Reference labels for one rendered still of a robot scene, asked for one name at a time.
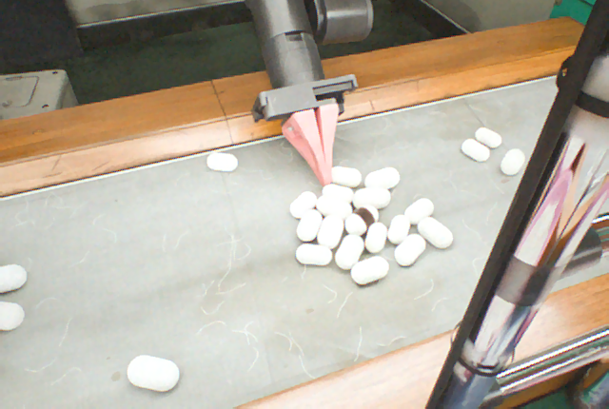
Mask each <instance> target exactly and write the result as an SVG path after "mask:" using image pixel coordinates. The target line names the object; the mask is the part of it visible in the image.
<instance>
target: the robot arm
mask: <svg viewBox="0 0 609 409"><path fill-rule="evenodd" d="M245 2H246V7H247V8H250V11H251V15H252V19H253V22H254V26H255V29H256V32H257V36H258V39H259V43H260V47H261V50H262V54H263V57H264V60H265V67H266V70H267V74H268V78H269V81H270V84H271V88H272V90H269V91H264V92H261V93H259V94H258V96H257V98H256V101H255V103H254V105H253V108H252V110H251V112H252V116H253V119H254V122H255V123H258V122H259V121H260V120H263V119H265V121H266V122H270V121H275V120H279V119H283V120H282V121H281V123H280V125H281V128H282V132H283V134H284V136H285V137H286V139H287V140H288V141H289V142H290V143H291V144H292V145H293V146H294V147H295V148H296V149H297V150H298V151H299V153H300V154H301V155H302V156H303V157H304V158H305V159H306V161H307V162H308V164H309V165H310V167H311V169H312V170H313V172H314V174H315V175H316V177H317V178H318V180H319V182H320V183H321V185H329V184H331V150H332V145H333V139H334V133H335V128H336V123H337V117H338V116H340V115H342V114H343V113H344V105H343V103H344V100H345V98H344V93H345V92H346V91H348V93H349V92H353V91H354V90H356V89H357V88H358V87H359V86H358V85H357V83H356V79H355V76H354V74H350V75H345V76H341V77H336V78H331V79H326V80H325V77H324V70H323V67H322V63H321V60H320V56H319V53H318V50H317V47H316V46H318V45H327V44H336V43H345V42H354V41H362V40H363V39H365V38H366V36H367V35H368V33H369V32H370V30H371V26H372V21H373V9H372V4H371V1H370V0H245Z"/></svg>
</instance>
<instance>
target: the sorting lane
mask: <svg viewBox="0 0 609 409"><path fill-rule="evenodd" d="M556 80H557V76H553V77H549V78H544V79H540V80H536V81H532V82H527V83H522V84H518V85H514V86H505V87H501V88H493V89H488V90H486V91H481V92H477V93H472V94H468V95H463V96H460V97H455V98H451V99H446V100H442V101H438V102H433V103H429V104H424V105H420V106H415V107H408V108H404V109H399V110H395V111H390V112H386V113H382V114H378V115H373V116H369V117H364V118H361V119H356V120H352V121H346V122H341V123H338V124H336V128H335V133H334V139H333V145H332V150H331V168H332V167H334V166H341V167H348V168H355V169H357V170H359V171H360V173H361V174H362V181H361V183H360V184H359V185H358V186H356V187H350V188H351V189H352V191H353V192H354V194H355V193H356V192H357V191H358V190H360V189H363V188H366V186H365V183H364V181H365V178H366V176H367V175H368V174H369V173H371V172H374V171H377V170H380V169H383V168H386V167H393V168H395V169H396V170H397V171H398V172H399V175H400V180H399V182H398V183H397V184H396V185H395V186H393V187H390V188H388V189H387V190H388V191H389V192H390V195H391V200H390V203H389V204H388V205H387V206H385V207H382V208H377V210H378V212H379V219H378V221H377V223H382V224H384V225H385V226H386V228H387V237H386V240H385V244H384V248H383V250H382V251H381V252H379V253H371V252H369V251H368V250H367V249H366V246H365V241H366V238H367V235H368V231H367V232H366V233H365V234H363V235H362V236H359V237H361V238H362V239H363V242H364V250H363V253H362V255H361V256H360V258H359V260H358V263H360V262H363V261H366V260H369V259H371V258H374V257H381V258H384V259H385V260H386V261H387V262H388V265H389V270H388V273H387V274H386V276H385V277H383V278H381V279H378V280H376V281H374V282H370V283H367V284H359V283H357V282H355V281H354V280H353V278H352V269H353V268H352V269H348V270H345V269H341V268H340V267H339V266H338V265H336V262H335V254H336V252H337V251H338V249H339V248H340V246H341V244H342V242H343V241H344V239H345V238H346V237H347V236H349V235H350V234H349V233H348V232H347V231H346V228H345V221H344V231H342V234H341V237H340V239H339V242H338V244H337V245H336V246H335V247H334V248H332V249H329V250H330V252H331V260H330V262H329V263H328V264H326V265H316V264H303V263H300V262H299V261H298V260H297V258H296V251H297V249H298V248H299V247H300V246H301V245H303V244H310V245H319V244H318V242H317V236H316V238H315V239H314V240H312V241H310V242H303V241H302V240H300V239H299V237H298V236H297V227H298V225H299V222H300V219H301V218H296V217H294V216H293V215H292V214H291V213H290V209H289V208H290V205H291V203H292V202H293V201H295V200H296V199H297V198H298V197H299V196H300V195H301V194H302V193H303V192H305V191H310V192H312V193H314V194H315V196H316V199H317V200H318V198H319V197H321V196H322V195H323V194H322V191H323V188H324V187H325V185H321V183H320V182H319V180H318V178H317V177H316V175H315V174H314V172H313V170H312V169H311V167H310V165H309V164H308V162H307V161H306V159H305V158H304V157H303V156H302V155H301V154H300V153H299V151H298V150H297V149H296V148H295V147H294V146H293V145H292V144H291V143H290V142H289V141H288V140H287V139H286V137H285V136H284V135H282V136H278V137H273V138H269V139H264V140H261V141H256V142H251V143H247V144H242V145H238V146H231V147H226V148H222V149H217V150H213V151H209V152H205V153H200V154H196V155H191V156H187V157H183V158H179V159H174V160H170V161H165V162H161V163H157V164H152V165H148V166H140V167H135V168H132V169H127V170H123V171H118V172H114V173H109V174H106V175H101V176H97V177H92V178H88V179H84V180H81V181H76V182H71V183H67V184H62V185H55V186H51V187H46V188H42V189H37V190H33V191H29V192H25V193H20V194H16V195H12V196H9V197H4V198H0V267H2V266H6V265H11V264H17V265H20V266H21V267H23V268H24V269H25V271H26V273H27V278H26V281H25V282H24V284H23V285H22V286H20V288H18V289H15V290H11V291H8V292H3V293H0V302H10V303H16V304H18V305H20V306H21V307H22V308H23V312H24V320H23V322H22V323H21V325H19V326H18V327H17V328H15V329H12V330H9V331H6V330H0V409H231V408H233V407H236V406H239V405H242V404H244V403H247V402H250V401H253V400H255V399H259V398H262V397H265V396H267V395H270V394H273V393H276V392H278V391H281V390H284V389H286V388H289V387H291V386H294V385H297V384H300V383H302V382H305V381H308V380H313V379H315V378H320V377H323V376H325V375H328V374H331V373H334V372H337V371H339V370H342V369H345V368H347V367H349V366H352V365H355V364H358V363H360V362H363V361H366V360H371V359H373V358H376V357H378V356H381V355H383V354H386V353H390V352H393V351H396V350H398V349H401V348H404V347H406V346H408V345H411V344H414V343H415V342H417V341H421V340H424V339H427V338H430V337H432V336H435V335H438V334H440V333H442V332H445V331H448V330H451V329H454V328H455V327H456V325H457V324H458V323H459V322H460V321H462V319H463V316H464V314H465V311H466V309H467V307H468V304H469V303H470V300H471V298H472V296H473V293H474V291H475V289H476V286H477V284H478V281H479V279H480V277H481V273H482V271H483V269H484V267H485V264H486V262H487V260H488V257H489V255H490V252H491V250H492V248H493V245H494V243H495V241H496V239H497V237H498V234H499V232H500V230H501V226H502V224H503V221H504V219H505V216H506V214H507V212H508V209H509V207H510V205H511V203H512V201H513V198H514V196H515V194H516V191H517V189H518V186H519V184H520V182H521V178H522V173H523V171H524V169H525V167H526V165H527V162H528V160H529V158H530V155H531V153H532V150H533V148H534V146H535V143H536V141H537V139H538V137H539V135H540V131H541V129H542V126H543V124H544V122H545V120H546V118H547V115H548V113H549V111H550V108H551V106H552V104H553V102H554V100H555V97H556V95H557V93H558V88H557V86H556ZM481 127H486V128H488V129H490V130H492V131H494V132H497V133H499V134H500V136H501V139H502V141H501V144H500V145H499V146H498V147H489V146H487V145H485V144H483V143H481V142H479V141H478V140H477V139H476V131H477V130H478V129H479V128H481ZM468 139H473V140H476V141H477V142H479V143H480V144H482V145H484V146H487V147H488V149H489V151H490V155H489V157H488V159H487V160H485V161H483V162H479V161H477V160H475V159H473V158H472V157H470V156H468V155H467V154H465V153H464V152H463V151H462V144H463V143H464V142H465V141H466V140H468ZM512 148H518V149H520V150H521V151H522V152H523V153H524V156H525V159H524V162H523V164H522V165H521V170H520V171H519V172H518V173H516V174H514V175H508V174H506V173H504V172H503V171H502V170H501V162H502V160H503V158H504V156H505V155H506V153H507V152H508V151H509V150H510V149H512ZM214 152H218V153H225V154H232V155H234V156H235V157H236V158H237V160H238V165H237V167H236V169H235V170H233V171H221V170H214V169H211V168H210V167H209V166H208V164H207V157H208V156H209V155H210V154H211V153H214ZM422 198H425V199H428V200H430V201H431V202H432V203H433V205H434V210H433V213H432V214H431V215H430V216H428V217H431V218H434V219H435V220H437V221H438V222H440V223H441V224H443V225H444V226H445V227H447V228H448V229H449V230H450V231H451V233H452V235H453V241H452V243H451V244H450V245H449V246H448V247H444V248H440V247H436V246H435V245H434V244H432V243H431V242H429V241H428V240H427V239H426V238H424V240H425V250H424V252H423V253H422V254H421V256H420V257H419V258H418V259H417V260H416V261H415V262H413V263H412V264H411V265H409V266H403V265H400V264H398V263H397V261H396V259H395V255H394V254H395V250H396V249H397V247H398V246H399V244H393V243H392V242H390V241H389V239H388V230H389V228H390V225H391V222H392V219H393V218H394V217H395V216H397V215H404V212H405V210H406V209H407V208H408V207H409V206H411V205H412V204H414V203H415V202H417V201H418V200H419V199H422ZM410 234H419V235H421V234H420V233H419V231H418V225H417V224H410V227H409V230H408V234H407V237H408V235H410ZM421 236H422V235H421ZM142 355H146V356H151V357H155V358H160V359H164V360H170V361H172V362H173V363H175V364H176V366H177V368H178V370H179V379H178V380H177V382H176V384H175V385H174V386H173V387H172V388H171V389H169V390H167V391H155V390H151V389H147V388H143V387H139V386H136V385H134V384H132V383H131V382H130V380H129V378H128V367H129V365H130V364H131V361H132V360H133V359H135V358H136V357H139V356H142Z"/></svg>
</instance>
